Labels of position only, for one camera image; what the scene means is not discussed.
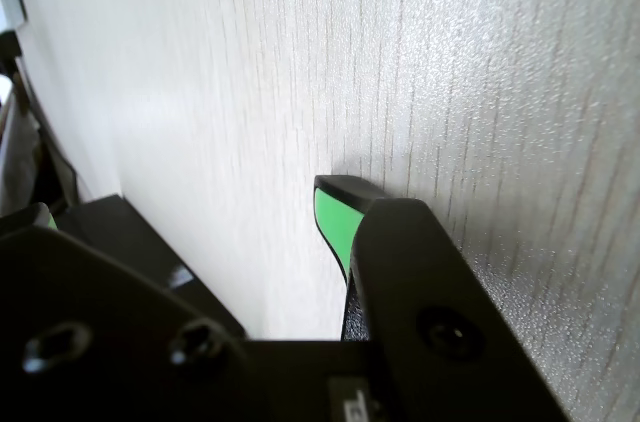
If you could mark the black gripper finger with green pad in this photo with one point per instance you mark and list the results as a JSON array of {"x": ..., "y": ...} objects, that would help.
[
  {"x": 100, "y": 322},
  {"x": 425, "y": 292}
]

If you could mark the dark brown furniture piece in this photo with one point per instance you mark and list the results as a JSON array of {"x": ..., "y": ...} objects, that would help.
[{"x": 7, "y": 44}]

